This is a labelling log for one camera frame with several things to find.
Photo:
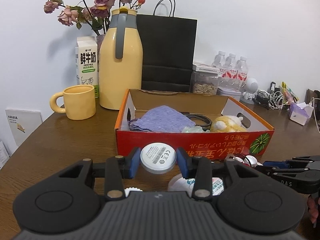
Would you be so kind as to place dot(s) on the glass vase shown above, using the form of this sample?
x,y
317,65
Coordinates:
x,y
100,43

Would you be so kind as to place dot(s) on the flat white box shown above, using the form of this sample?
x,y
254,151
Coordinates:
x,y
206,67

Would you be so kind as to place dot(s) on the white round disc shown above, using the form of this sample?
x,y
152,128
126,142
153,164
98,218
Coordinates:
x,y
158,157

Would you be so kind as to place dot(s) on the white robot figurine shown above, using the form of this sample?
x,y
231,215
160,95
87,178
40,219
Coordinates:
x,y
250,87

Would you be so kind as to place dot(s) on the black paper bag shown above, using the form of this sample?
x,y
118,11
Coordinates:
x,y
167,50

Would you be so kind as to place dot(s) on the white printed board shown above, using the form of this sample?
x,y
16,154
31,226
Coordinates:
x,y
23,127

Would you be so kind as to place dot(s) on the purple tissue pack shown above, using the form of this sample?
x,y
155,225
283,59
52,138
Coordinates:
x,y
298,112

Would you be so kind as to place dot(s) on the dried rose bouquet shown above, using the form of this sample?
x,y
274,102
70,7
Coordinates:
x,y
100,0

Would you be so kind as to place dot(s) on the black charger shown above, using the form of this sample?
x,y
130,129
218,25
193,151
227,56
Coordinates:
x,y
273,87

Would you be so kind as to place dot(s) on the colourful snack packet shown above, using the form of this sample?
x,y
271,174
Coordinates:
x,y
288,92

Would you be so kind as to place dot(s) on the white milk carton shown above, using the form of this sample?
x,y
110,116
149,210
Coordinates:
x,y
87,67

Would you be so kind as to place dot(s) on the brown bag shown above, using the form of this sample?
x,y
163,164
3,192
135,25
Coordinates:
x,y
315,100

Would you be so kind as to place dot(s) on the white paper box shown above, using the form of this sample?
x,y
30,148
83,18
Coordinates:
x,y
3,155

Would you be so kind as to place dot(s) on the white plastic bottle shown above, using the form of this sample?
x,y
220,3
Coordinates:
x,y
180,183

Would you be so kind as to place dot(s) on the purple knitted cloth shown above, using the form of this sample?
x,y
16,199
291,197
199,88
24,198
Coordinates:
x,y
162,118

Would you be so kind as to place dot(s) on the white plastic object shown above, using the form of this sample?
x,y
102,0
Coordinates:
x,y
251,159

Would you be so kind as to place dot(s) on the yellow mug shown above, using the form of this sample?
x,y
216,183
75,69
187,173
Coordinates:
x,y
80,102

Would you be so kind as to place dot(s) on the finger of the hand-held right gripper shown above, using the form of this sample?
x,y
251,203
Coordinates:
x,y
287,177
276,164

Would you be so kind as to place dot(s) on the yellow plush toy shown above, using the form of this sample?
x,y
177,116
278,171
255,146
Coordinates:
x,y
226,125

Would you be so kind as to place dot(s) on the yellow thermos jug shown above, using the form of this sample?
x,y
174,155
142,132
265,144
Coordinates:
x,y
120,80

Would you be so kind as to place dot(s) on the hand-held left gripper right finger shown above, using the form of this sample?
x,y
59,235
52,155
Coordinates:
x,y
183,163

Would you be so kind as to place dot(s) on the clear jar of seeds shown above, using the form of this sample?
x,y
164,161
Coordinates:
x,y
203,86

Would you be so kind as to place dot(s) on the white tin box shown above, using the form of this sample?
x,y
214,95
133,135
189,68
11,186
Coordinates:
x,y
228,92

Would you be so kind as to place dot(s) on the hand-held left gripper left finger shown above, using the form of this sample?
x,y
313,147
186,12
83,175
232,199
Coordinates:
x,y
135,162

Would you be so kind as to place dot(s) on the orange cardboard box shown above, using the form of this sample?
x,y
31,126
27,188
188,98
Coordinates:
x,y
190,145

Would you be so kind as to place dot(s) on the white bottle cap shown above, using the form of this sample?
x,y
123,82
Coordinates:
x,y
131,191

